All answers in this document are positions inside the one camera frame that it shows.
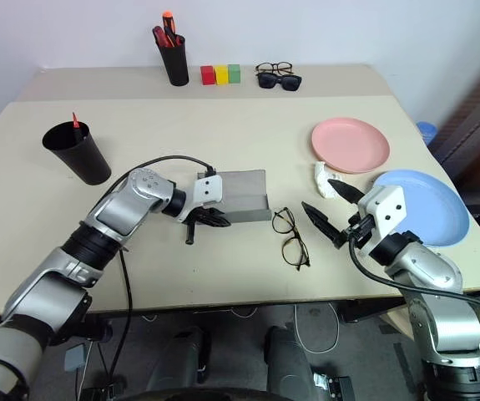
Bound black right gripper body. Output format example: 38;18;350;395
339;211;381;252

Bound small grey box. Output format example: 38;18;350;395
63;344;88;373

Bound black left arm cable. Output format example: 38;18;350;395
104;155;218;388

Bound grey glasses case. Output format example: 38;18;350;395
197;168;273;225

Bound tall black pen cup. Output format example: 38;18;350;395
157;34;190;88

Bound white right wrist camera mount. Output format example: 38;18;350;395
356;185;409;236

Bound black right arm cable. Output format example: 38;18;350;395
347;233;480;373

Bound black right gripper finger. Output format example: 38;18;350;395
301;201;345;251
326;178;366;206

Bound white cable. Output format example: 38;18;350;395
292;302;341;354

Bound thin frame clear glasses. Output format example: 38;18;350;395
255;61;295;76

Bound white crumpled cloth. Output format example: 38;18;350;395
313;160;346;200

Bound blue plate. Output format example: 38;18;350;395
371;169;471;249

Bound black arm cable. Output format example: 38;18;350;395
104;155;218;388
347;233;480;373

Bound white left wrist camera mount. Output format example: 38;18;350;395
192;174;225;209

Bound black sunglasses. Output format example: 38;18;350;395
256;73;303;93

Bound orange capped marker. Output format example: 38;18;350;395
160;11;179;43

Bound pink plate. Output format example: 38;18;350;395
311;118;392;175

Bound tortoise frame clear glasses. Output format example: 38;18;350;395
271;207;311;272

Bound red marker with thin tip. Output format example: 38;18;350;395
71;111;83;144

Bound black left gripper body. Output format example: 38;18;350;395
179;203;212;229

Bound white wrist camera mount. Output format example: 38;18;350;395
356;185;409;236
192;174;225;209

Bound dark rounded shape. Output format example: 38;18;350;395
263;325;321;401
145;325;212;394

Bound blue round container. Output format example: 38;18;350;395
415;120;438;148

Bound wide black cup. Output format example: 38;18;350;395
41;120;113;186

